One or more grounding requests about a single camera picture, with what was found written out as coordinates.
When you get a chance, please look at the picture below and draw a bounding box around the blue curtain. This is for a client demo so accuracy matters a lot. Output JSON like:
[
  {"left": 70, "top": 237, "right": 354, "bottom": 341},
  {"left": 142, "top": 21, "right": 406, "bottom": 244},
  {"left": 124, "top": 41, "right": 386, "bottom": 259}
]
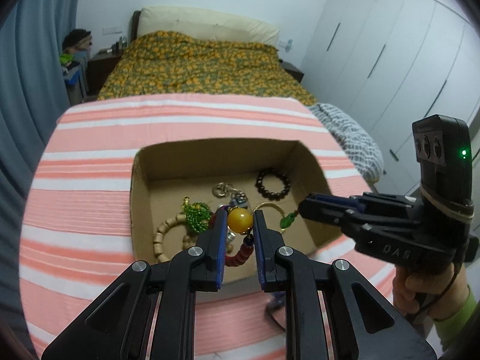
[{"left": 1, "top": 0, "right": 78, "bottom": 350}]

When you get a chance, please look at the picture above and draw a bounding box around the cream padded headboard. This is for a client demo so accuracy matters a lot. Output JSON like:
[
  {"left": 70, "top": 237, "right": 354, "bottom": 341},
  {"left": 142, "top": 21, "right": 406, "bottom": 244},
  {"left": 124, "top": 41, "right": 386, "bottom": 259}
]
[{"left": 132, "top": 6, "right": 279, "bottom": 47}]

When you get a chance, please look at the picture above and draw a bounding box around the dark right nightstand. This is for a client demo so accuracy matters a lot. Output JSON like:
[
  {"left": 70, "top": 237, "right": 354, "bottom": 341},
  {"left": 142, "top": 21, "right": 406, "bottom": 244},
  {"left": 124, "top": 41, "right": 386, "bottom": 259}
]
[{"left": 279, "top": 59, "right": 304, "bottom": 83}]

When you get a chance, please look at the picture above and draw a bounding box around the grey white patterned blanket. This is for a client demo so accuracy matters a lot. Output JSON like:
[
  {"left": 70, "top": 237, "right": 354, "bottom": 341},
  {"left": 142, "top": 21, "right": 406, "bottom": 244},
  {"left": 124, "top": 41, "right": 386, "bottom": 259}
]
[{"left": 308, "top": 102, "right": 384, "bottom": 185}]

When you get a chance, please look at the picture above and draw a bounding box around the pile of clothes with hat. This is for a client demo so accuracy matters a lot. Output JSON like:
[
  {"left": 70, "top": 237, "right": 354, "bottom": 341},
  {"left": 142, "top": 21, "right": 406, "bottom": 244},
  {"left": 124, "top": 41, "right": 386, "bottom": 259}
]
[{"left": 59, "top": 28, "right": 92, "bottom": 106}]

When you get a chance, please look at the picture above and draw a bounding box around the white wardrobe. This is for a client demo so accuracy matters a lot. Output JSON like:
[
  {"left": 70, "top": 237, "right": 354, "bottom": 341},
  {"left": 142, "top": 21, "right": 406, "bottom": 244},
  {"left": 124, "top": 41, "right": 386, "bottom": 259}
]
[{"left": 299, "top": 0, "right": 480, "bottom": 229}]

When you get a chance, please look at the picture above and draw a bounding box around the dark left nightstand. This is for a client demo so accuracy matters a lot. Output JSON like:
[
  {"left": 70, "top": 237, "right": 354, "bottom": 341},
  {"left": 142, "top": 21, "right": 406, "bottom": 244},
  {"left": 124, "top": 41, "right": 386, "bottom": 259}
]
[{"left": 86, "top": 51, "right": 123, "bottom": 95}]

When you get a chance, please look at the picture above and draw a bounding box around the striped pink white cloth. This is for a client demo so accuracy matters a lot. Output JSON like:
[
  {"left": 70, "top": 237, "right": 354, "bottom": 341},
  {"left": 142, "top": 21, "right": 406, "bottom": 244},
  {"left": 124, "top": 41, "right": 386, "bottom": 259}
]
[{"left": 18, "top": 93, "right": 399, "bottom": 360}]

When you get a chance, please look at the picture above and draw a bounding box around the green bead bracelet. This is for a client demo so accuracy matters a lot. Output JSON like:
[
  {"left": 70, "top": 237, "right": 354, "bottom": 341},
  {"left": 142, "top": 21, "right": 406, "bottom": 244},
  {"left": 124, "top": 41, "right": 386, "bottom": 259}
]
[{"left": 181, "top": 196, "right": 214, "bottom": 234}]

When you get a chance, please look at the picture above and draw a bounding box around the metal keyring with charm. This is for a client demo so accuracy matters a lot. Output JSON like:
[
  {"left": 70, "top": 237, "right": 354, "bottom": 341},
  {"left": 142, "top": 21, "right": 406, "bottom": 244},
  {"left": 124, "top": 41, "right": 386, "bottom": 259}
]
[{"left": 211, "top": 182, "right": 249, "bottom": 209}]

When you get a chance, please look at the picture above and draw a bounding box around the black camera module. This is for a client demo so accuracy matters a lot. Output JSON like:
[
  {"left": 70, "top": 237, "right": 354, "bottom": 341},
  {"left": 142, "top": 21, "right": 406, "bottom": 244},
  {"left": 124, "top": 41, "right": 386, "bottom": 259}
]
[{"left": 412, "top": 115, "right": 474, "bottom": 216}]

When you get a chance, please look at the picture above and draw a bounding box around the open cardboard box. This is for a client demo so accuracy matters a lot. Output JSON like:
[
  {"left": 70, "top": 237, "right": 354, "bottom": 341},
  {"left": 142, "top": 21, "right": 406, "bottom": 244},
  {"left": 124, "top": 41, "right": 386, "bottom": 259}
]
[{"left": 129, "top": 138, "right": 344, "bottom": 285}]

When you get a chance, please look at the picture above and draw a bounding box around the light wooden bead bracelet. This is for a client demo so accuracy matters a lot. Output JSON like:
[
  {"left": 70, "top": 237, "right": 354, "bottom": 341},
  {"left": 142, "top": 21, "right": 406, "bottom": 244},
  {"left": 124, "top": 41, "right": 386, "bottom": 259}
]
[{"left": 152, "top": 213, "right": 203, "bottom": 264}]

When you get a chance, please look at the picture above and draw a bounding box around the dark maroon bead bracelet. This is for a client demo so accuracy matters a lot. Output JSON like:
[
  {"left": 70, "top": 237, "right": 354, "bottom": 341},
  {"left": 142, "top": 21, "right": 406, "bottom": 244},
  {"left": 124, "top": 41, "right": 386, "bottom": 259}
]
[{"left": 254, "top": 169, "right": 292, "bottom": 202}]

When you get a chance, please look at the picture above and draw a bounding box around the right hand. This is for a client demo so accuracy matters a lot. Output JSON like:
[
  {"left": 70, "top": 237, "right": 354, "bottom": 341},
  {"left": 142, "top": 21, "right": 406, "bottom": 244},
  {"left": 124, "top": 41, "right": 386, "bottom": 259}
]
[{"left": 393, "top": 264, "right": 470, "bottom": 321}]

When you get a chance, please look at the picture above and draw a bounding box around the black cable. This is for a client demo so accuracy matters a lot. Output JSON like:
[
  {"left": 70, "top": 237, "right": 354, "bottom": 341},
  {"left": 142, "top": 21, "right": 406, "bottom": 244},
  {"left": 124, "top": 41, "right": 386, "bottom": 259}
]
[{"left": 406, "top": 237, "right": 478, "bottom": 323}]

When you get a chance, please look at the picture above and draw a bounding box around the gold bangle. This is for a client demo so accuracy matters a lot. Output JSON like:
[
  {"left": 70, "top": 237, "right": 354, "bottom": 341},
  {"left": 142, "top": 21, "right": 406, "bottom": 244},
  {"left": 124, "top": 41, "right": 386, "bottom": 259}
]
[{"left": 253, "top": 202, "right": 287, "bottom": 218}]

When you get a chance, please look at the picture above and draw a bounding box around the dark nightstand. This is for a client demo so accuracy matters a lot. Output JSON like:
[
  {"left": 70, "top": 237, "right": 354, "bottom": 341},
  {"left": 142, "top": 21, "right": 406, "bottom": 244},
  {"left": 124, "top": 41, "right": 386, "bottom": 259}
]
[
  {"left": 86, "top": 51, "right": 123, "bottom": 95},
  {"left": 279, "top": 59, "right": 304, "bottom": 83}
]

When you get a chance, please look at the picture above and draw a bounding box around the green sleeved right forearm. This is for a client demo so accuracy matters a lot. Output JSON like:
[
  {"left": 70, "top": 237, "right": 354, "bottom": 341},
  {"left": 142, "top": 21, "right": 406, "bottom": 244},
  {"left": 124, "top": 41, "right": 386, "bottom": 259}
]
[{"left": 430, "top": 283, "right": 478, "bottom": 352}]

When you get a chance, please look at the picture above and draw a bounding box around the red bead bracelet with pendant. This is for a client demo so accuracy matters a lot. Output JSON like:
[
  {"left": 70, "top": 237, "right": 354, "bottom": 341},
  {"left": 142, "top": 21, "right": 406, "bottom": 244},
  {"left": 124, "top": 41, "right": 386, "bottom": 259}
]
[{"left": 209, "top": 205, "right": 301, "bottom": 269}]

